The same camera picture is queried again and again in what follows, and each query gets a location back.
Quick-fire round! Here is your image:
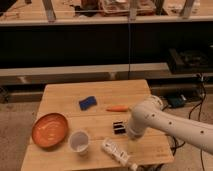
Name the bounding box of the white plastic bottle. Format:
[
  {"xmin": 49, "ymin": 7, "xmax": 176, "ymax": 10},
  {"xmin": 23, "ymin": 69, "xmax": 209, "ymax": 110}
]
[{"xmin": 101, "ymin": 138, "xmax": 138, "ymax": 171}]

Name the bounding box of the black equipment box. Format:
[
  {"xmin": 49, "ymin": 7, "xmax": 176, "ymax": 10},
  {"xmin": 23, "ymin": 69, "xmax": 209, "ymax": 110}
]
[{"xmin": 167, "ymin": 48, "xmax": 213, "ymax": 74}]

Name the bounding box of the black power adapter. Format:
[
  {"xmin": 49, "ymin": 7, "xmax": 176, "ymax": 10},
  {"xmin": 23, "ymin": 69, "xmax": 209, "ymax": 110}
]
[{"xmin": 166, "ymin": 95, "xmax": 185, "ymax": 108}]

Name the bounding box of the wooden table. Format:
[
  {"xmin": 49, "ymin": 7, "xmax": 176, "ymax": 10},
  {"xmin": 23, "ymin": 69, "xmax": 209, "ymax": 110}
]
[{"xmin": 20, "ymin": 78, "xmax": 175, "ymax": 171}]

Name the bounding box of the orange carrot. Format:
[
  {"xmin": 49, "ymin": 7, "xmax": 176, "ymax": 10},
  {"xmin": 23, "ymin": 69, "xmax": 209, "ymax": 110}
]
[{"xmin": 106, "ymin": 105, "xmax": 129, "ymax": 112}]

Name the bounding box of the black cable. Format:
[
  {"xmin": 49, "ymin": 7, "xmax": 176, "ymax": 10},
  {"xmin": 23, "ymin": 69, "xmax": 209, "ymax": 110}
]
[{"xmin": 169, "ymin": 74, "xmax": 208, "ymax": 171}]

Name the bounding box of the blue sponge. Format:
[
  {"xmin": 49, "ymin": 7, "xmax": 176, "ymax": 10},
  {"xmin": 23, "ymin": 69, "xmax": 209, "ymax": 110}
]
[{"xmin": 79, "ymin": 96, "xmax": 97, "ymax": 111}]

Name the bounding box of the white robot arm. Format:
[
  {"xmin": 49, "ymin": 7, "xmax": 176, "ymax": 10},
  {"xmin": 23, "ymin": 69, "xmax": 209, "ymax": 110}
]
[{"xmin": 126, "ymin": 95, "xmax": 213, "ymax": 155}]

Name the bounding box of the blue vertical cable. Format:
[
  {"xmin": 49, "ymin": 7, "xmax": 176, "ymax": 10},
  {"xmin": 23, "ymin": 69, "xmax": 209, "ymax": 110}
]
[{"xmin": 127, "ymin": 19, "xmax": 132, "ymax": 80}]

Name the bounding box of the cluttered tray on shelf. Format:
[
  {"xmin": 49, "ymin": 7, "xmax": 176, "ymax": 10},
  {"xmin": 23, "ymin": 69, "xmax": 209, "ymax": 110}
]
[{"xmin": 99, "ymin": 0, "xmax": 156, "ymax": 15}]

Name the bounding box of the black striped block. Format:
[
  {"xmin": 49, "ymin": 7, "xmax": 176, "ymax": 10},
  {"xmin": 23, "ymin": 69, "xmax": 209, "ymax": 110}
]
[{"xmin": 113, "ymin": 121, "xmax": 126, "ymax": 134}]

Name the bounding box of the clear plastic cup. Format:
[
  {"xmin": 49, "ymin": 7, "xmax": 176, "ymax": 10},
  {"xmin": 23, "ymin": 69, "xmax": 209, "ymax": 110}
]
[{"xmin": 68, "ymin": 130, "xmax": 89, "ymax": 156}]

